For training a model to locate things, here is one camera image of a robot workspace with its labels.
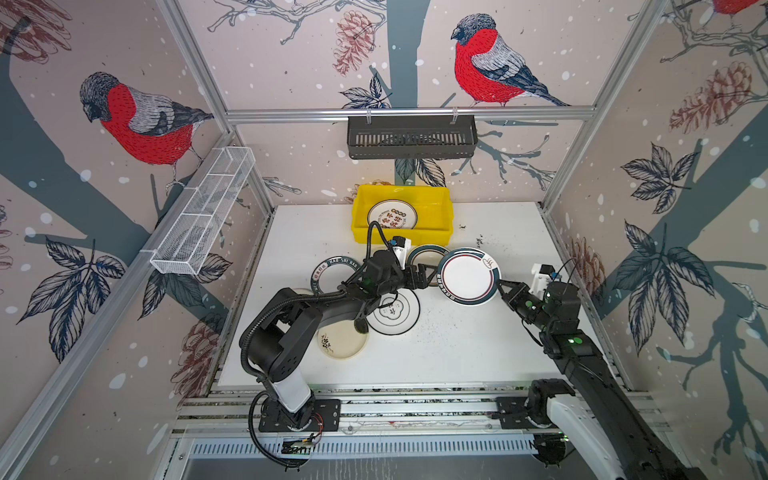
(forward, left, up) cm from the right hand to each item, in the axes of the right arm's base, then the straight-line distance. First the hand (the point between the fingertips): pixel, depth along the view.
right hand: (494, 284), depth 79 cm
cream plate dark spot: (-11, +43, -15) cm, 47 cm away
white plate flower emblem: (-2, +27, -16) cm, 31 cm away
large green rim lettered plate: (+12, +51, -15) cm, 54 cm away
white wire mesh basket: (+11, +79, +17) cm, 81 cm away
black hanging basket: (+53, +29, +12) cm, 61 cm away
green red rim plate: (+4, +6, -2) cm, 7 cm away
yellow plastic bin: (+47, +42, -11) cm, 64 cm away
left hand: (+5, +17, 0) cm, 18 cm away
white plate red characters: (+40, +30, -14) cm, 52 cm away
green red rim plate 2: (+21, +16, -16) cm, 32 cm away
